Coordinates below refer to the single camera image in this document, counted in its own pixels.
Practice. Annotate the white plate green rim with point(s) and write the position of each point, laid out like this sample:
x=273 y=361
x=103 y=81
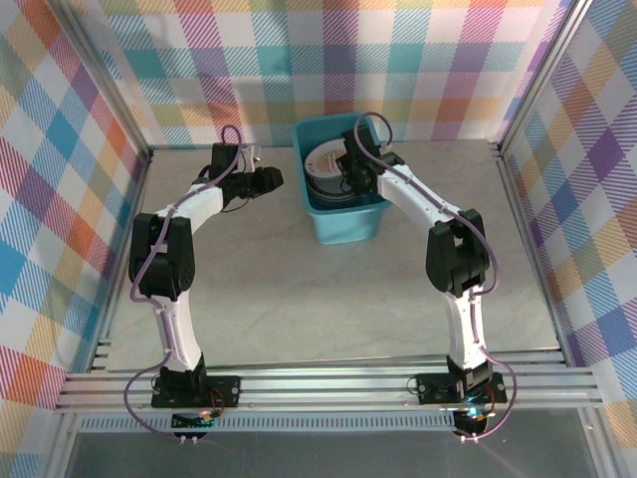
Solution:
x=331 y=191

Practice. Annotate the teal plastic bin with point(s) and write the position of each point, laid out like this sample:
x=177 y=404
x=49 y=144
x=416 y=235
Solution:
x=348 y=229

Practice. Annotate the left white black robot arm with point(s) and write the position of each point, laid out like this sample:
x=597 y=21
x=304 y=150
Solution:
x=176 y=333

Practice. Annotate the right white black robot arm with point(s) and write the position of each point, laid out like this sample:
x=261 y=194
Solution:
x=465 y=333

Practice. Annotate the small controller board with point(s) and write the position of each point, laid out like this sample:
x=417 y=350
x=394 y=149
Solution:
x=473 y=420
x=191 y=422

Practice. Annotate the aluminium side rail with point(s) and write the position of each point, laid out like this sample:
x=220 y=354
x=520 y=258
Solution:
x=529 y=249
x=140 y=189

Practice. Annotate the aluminium corner post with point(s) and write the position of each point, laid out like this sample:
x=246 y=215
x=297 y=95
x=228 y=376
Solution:
x=542 y=74
x=104 y=74

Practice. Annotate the long aluminium frame rail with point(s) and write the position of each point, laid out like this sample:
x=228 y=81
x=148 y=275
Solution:
x=323 y=391

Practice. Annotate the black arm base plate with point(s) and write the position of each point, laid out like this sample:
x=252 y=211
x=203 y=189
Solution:
x=433 y=388
x=224 y=391

